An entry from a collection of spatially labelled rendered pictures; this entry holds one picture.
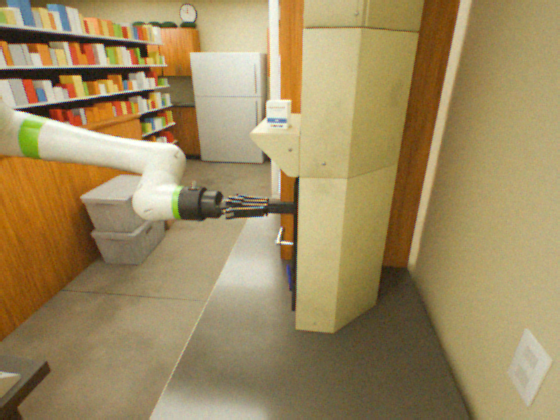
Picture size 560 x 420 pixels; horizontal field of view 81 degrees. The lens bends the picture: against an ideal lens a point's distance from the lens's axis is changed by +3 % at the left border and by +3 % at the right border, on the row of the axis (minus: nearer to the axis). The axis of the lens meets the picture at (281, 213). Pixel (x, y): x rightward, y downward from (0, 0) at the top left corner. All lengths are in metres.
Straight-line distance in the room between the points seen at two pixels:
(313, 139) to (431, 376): 0.65
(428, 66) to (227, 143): 5.07
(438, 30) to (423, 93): 0.17
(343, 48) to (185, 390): 0.83
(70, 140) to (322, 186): 0.67
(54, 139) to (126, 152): 0.18
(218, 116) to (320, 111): 5.24
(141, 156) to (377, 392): 0.85
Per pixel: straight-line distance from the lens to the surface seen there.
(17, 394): 1.09
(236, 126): 5.87
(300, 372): 0.92
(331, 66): 0.72
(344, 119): 0.73
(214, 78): 5.87
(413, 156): 1.17
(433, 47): 1.13
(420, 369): 0.99
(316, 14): 0.73
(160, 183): 0.91
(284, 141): 0.74
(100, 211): 3.08
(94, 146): 1.02
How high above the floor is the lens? 1.65
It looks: 25 degrees down
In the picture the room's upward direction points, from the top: straight up
